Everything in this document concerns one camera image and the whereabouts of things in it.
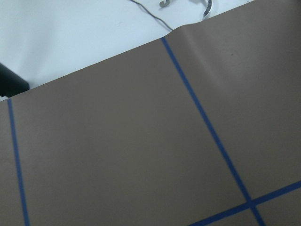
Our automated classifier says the thin grey wire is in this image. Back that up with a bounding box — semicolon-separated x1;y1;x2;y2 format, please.
130;0;174;32

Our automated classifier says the black water bottle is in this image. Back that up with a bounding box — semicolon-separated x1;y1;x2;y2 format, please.
0;64;30;97

